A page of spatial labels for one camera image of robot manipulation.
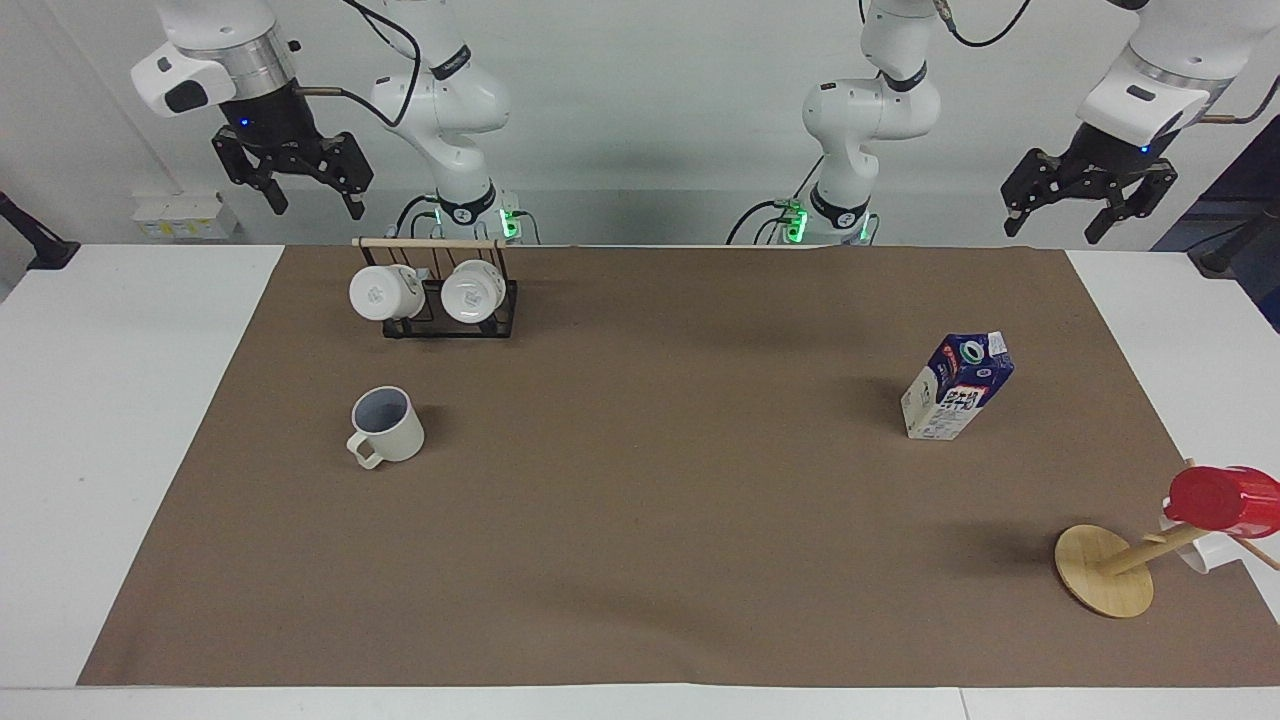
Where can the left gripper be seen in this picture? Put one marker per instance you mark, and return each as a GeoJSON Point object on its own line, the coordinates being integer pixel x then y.
{"type": "Point", "coordinates": [1110, 160]}

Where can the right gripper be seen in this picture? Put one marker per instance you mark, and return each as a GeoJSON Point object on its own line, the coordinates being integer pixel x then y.
{"type": "Point", "coordinates": [268, 120]}

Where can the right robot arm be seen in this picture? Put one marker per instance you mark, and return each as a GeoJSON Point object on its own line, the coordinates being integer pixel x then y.
{"type": "Point", "coordinates": [455, 95]}

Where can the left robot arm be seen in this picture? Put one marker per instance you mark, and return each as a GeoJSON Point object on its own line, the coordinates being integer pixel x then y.
{"type": "Point", "coordinates": [860, 115]}

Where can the white hanging cup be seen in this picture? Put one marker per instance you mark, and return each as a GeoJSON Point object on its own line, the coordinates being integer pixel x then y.
{"type": "Point", "coordinates": [378, 293]}
{"type": "Point", "coordinates": [470, 293]}

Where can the blue and white milk carton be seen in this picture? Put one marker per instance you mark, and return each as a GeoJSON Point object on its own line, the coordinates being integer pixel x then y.
{"type": "Point", "coordinates": [955, 395]}

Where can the red cup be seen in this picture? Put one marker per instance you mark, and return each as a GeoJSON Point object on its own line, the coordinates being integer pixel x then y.
{"type": "Point", "coordinates": [1225, 500]}

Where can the small white cup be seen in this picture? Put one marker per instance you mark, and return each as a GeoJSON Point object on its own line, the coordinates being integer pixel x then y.
{"type": "Point", "coordinates": [1205, 552]}

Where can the white socket box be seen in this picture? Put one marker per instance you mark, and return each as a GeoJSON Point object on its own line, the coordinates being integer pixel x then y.
{"type": "Point", "coordinates": [185, 218]}

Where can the black stand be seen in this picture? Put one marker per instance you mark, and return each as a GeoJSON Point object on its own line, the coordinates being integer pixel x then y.
{"type": "Point", "coordinates": [1240, 248]}
{"type": "Point", "coordinates": [35, 240]}

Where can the wooden mug tree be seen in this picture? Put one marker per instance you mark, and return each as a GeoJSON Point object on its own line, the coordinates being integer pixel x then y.
{"type": "Point", "coordinates": [1100, 575]}

